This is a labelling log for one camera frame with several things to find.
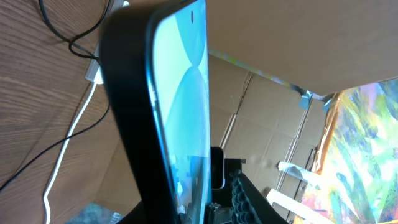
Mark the blue screen smartphone black case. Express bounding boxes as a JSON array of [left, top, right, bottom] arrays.
[[99, 1, 211, 223]]

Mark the colourful painted canvas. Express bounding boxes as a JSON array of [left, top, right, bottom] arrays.
[[302, 80, 397, 223]]

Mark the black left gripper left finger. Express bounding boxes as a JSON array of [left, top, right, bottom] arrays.
[[118, 200, 155, 224]]

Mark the white power strip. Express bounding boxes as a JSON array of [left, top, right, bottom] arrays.
[[85, 0, 130, 85]]

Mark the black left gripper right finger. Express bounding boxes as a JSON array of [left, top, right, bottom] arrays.
[[230, 170, 287, 224]]

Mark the black usb charging cable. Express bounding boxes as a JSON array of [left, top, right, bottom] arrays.
[[0, 0, 113, 192]]

